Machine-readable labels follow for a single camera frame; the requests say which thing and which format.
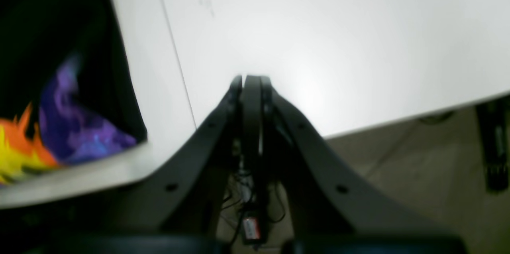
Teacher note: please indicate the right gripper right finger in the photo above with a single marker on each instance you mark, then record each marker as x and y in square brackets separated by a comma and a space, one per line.
[327, 197]

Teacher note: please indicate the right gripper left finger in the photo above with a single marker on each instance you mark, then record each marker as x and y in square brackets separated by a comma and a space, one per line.
[186, 194]

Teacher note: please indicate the black T-shirt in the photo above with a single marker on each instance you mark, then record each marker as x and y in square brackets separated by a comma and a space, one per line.
[66, 95]

